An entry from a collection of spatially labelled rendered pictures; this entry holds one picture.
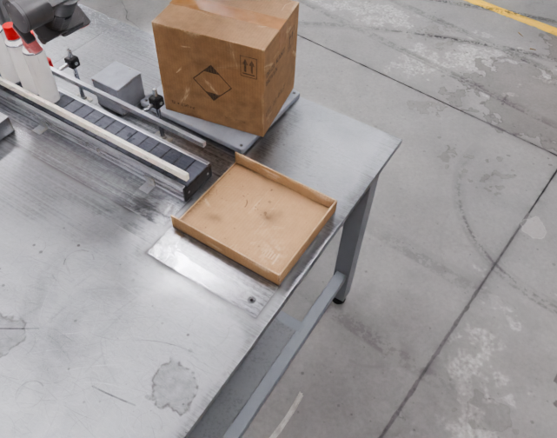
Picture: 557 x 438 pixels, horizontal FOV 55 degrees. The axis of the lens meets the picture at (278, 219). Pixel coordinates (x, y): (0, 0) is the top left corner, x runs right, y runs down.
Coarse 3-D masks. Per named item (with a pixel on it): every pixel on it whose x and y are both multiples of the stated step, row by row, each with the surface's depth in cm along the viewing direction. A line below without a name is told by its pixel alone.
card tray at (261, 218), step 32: (224, 192) 134; (256, 192) 134; (288, 192) 134; (320, 192) 130; (192, 224) 127; (224, 224) 127; (256, 224) 127; (288, 224) 128; (320, 224) 124; (256, 256) 121; (288, 256) 122
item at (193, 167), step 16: (16, 96) 148; (64, 96) 148; (48, 112) 144; (80, 112) 144; (96, 112) 144; (80, 128) 140; (112, 128) 141; (128, 128) 141; (112, 144) 137; (144, 144) 137; (160, 144) 137; (144, 160) 133; (176, 160) 134; (192, 160) 134; (176, 176) 130; (192, 176) 130
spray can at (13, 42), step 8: (8, 24) 133; (8, 32) 133; (16, 32) 134; (8, 40) 135; (16, 40) 135; (8, 48) 136; (16, 48) 136; (16, 56) 138; (16, 64) 140; (24, 64) 140; (24, 72) 141; (24, 80) 143; (32, 80) 144; (24, 88) 146; (32, 88) 145
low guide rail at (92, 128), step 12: (12, 84) 145; (24, 96) 145; (36, 96) 142; (48, 108) 142; (60, 108) 140; (72, 120) 139; (84, 120) 137; (96, 132) 136; (108, 132) 134; (120, 144) 133; (132, 144) 132; (144, 156) 130; (156, 156) 129; (168, 168) 128
